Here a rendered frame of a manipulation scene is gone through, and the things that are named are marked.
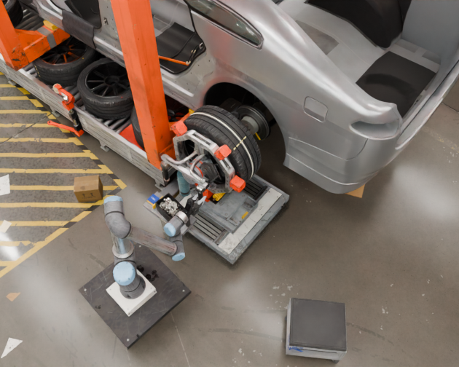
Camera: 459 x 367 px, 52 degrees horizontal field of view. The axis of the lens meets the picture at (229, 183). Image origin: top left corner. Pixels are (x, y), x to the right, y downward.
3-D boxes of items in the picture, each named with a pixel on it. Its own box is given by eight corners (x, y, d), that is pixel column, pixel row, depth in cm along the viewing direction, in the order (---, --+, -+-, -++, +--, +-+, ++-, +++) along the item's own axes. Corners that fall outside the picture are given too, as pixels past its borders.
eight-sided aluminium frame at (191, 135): (234, 199, 365) (235, 155, 320) (229, 204, 362) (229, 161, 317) (182, 164, 384) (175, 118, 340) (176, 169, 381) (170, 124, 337)
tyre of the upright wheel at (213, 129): (185, 122, 389) (238, 181, 397) (165, 140, 379) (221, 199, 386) (214, 90, 331) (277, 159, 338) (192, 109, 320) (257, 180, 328)
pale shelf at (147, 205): (197, 221, 372) (197, 219, 369) (182, 236, 364) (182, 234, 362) (157, 193, 387) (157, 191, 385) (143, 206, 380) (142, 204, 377)
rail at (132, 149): (170, 177, 427) (167, 162, 409) (163, 183, 423) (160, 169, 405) (4, 63, 516) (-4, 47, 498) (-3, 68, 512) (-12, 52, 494)
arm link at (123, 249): (116, 271, 342) (100, 215, 282) (114, 250, 352) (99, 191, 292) (137, 268, 345) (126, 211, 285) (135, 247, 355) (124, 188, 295)
